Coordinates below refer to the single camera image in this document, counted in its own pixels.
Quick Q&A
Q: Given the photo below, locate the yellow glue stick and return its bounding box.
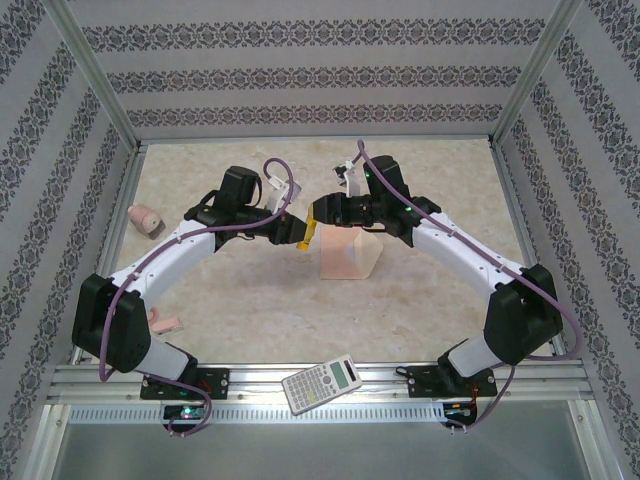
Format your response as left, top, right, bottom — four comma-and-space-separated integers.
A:
295, 214, 319, 253

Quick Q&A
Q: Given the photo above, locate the pink envelope with cream flap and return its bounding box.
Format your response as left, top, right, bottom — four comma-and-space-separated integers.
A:
318, 224, 385, 281

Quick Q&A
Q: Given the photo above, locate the grey scientific calculator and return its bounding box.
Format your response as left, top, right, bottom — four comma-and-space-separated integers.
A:
281, 353, 364, 416

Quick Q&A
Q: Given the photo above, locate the grey metal panel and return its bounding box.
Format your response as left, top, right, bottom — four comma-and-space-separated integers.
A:
49, 422, 596, 480

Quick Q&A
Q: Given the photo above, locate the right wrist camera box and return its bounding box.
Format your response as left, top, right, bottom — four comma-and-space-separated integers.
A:
332, 160, 362, 197

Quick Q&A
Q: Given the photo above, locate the aluminium side rail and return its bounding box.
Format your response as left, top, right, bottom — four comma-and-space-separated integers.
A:
489, 142, 571, 361
69, 142, 149, 365

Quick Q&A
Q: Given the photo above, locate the aluminium front rail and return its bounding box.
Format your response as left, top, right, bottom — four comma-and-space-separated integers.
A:
47, 362, 594, 404

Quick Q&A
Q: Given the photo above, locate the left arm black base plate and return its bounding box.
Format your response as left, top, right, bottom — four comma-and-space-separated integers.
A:
139, 367, 231, 401

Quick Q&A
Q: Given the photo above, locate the perforated metal cable tray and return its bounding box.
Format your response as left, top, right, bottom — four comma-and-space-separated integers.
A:
67, 403, 446, 424

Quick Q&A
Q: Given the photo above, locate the aluminium frame post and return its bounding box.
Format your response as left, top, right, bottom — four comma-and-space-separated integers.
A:
488, 0, 586, 149
42, 0, 146, 154

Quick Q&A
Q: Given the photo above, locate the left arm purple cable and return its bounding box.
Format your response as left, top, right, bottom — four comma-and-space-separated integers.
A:
98, 158, 295, 437

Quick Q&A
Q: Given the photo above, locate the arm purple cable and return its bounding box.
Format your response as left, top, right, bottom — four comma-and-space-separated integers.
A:
98, 158, 295, 437
355, 140, 584, 436

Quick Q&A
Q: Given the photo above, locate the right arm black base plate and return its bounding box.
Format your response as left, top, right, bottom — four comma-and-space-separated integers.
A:
407, 363, 499, 400

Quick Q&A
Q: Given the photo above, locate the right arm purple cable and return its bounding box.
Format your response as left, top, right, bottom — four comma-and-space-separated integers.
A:
355, 140, 584, 436

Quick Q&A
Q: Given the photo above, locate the aluminium lower frame bar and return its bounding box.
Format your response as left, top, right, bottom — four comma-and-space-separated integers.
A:
27, 404, 69, 480
569, 399, 611, 480

